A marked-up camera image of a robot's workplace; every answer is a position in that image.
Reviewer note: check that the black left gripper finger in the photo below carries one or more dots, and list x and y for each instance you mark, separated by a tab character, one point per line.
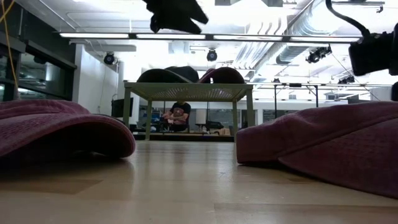
197	15
188	28

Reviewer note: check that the dark grey baseball cap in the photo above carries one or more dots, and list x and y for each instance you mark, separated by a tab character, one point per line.
161	76

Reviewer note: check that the maroon baseball cap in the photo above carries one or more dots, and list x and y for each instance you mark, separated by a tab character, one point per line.
326	149
62	127
227	76

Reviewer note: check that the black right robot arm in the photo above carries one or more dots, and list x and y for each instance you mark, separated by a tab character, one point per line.
373	53

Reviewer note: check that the green perforated metal shelf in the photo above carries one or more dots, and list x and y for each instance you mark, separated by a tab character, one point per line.
186	91

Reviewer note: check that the long ceiling light bar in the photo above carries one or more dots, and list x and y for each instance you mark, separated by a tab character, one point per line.
99	35

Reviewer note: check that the person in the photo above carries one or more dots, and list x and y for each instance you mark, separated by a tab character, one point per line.
180	113

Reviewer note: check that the small black monitor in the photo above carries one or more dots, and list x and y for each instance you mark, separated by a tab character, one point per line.
119	107

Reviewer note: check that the black framed background table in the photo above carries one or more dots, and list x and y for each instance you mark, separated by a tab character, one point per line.
275	99

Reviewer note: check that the black ceiling spotlight cluster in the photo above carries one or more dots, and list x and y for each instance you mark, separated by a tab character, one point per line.
317	55

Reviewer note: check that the black framed glass partition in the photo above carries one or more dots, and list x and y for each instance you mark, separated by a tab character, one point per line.
40	74

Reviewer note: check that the large black monitor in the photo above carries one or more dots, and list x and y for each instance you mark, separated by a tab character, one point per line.
357	98

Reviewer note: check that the silver ventilation duct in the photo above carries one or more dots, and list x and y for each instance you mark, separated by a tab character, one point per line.
290	54

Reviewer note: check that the black aluminium table frame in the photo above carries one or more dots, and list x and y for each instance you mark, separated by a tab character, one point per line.
186	137

